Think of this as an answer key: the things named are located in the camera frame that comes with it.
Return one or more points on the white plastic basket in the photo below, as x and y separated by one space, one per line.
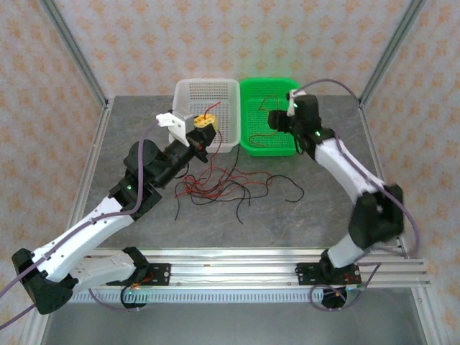
208 97

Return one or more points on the green plastic basket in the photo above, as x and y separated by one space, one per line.
258 122

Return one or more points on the aluminium frame post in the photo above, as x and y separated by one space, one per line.
391 48
73 48

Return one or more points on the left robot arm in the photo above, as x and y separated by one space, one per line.
90 230

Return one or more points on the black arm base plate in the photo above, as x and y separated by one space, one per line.
161 275
307 275

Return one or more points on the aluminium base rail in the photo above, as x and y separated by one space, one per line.
233 267

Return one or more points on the aluminium table edge rail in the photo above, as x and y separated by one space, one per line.
92 151
373 143

